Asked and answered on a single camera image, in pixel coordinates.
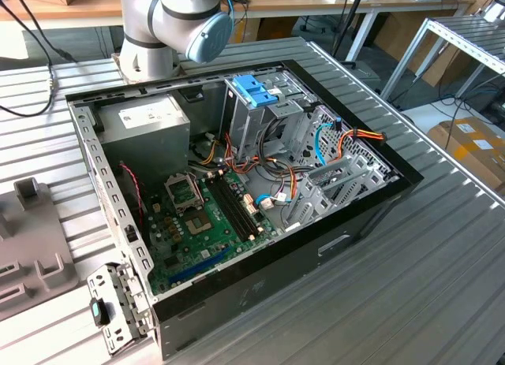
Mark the green motherboard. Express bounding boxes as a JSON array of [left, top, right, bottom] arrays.
[[144, 169, 285, 297]]

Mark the silver slot bracket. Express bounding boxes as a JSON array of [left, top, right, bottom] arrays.
[[86, 262, 155, 356]]

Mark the grey power supply unit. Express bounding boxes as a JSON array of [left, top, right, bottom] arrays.
[[96, 93, 191, 192]]

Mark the metal socket cover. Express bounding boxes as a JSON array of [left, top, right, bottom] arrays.
[[163, 173, 206, 216]]

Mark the black open PC case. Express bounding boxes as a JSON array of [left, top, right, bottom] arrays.
[[65, 59, 425, 362]]

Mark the white plug blue wire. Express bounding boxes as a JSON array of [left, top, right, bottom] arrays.
[[254, 193, 291, 211]]

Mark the black latch teal face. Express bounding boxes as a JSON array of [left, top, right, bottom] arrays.
[[89, 297, 111, 326]]

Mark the grey metal disk bay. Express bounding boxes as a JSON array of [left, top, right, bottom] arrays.
[[282, 154, 399, 234]]

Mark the grey metal drive cage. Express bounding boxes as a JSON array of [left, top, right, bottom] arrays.
[[219, 67, 316, 165]]

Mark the red black fan wire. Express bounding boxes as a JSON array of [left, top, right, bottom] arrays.
[[119, 162, 146, 228]]

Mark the metal slat shelf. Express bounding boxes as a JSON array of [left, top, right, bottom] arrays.
[[380, 16, 505, 102]]

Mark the black cable gold plug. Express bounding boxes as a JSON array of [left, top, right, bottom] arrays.
[[0, 63, 56, 117]]

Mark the orange wire black plug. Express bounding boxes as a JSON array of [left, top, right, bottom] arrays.
[[337, 128, 387, 163]]

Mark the yellow black wire bundle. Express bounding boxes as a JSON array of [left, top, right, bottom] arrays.
[[189, 138, 222, 165]]

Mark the wooden desk white frame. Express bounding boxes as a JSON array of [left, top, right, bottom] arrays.
[[0, 0, 477, 62]]

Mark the blue plastic bay latch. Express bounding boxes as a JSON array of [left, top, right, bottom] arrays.
[[232, 75, 279, 109]]

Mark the black RAM slot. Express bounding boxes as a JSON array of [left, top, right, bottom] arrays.
[[205, 175, 253, 243], [215, 173, 262, 238]]

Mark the CPU socket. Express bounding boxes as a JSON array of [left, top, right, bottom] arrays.
[[183, 209, 216, 238]]

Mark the beige board connector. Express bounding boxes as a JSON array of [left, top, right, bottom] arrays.
[[242, 194, 260, 216]]

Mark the light blue wire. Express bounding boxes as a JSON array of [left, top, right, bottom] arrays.
[[314, 119, 343, 167]]

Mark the black tripod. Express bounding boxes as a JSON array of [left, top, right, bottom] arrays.
[[331, 0, 368, 69]]

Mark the black cable with connector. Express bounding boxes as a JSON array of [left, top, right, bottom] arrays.
[[0, 0, 80, 65]]

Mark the labelled cardboard box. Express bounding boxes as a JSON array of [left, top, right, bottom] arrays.
[[428, 118, 505, 188]]

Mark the blue expansion slot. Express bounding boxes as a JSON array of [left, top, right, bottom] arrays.
[[168, 244, 232, 286]]

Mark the orange black wire bundle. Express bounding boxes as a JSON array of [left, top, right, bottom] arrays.
[[224, 132, 305, 203]]

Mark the grey parts rack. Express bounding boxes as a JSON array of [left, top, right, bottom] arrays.
[[0, 177, 80, 322]]

